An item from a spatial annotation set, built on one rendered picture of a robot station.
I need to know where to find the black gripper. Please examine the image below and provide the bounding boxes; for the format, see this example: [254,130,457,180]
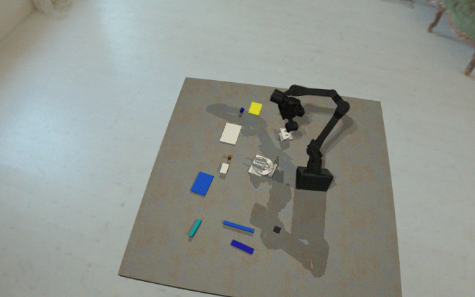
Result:
[278,103,298,133]

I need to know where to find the dark blue flat bar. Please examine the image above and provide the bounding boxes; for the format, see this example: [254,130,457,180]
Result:
[231,240,254,255]

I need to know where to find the yellow flat plate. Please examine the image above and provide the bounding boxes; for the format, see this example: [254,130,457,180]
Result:
[248,102,262,115]

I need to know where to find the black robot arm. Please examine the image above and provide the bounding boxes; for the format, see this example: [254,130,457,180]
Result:
[270,84,349,173]

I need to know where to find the teal flat bar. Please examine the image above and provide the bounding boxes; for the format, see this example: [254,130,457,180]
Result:
[188,220,202,237]

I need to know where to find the blue flat rectangular plate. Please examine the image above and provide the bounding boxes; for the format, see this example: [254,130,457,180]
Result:
[191,172,214,196]

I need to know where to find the blue rectangular bar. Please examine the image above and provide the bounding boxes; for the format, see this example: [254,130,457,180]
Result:
[223,220,254,233]

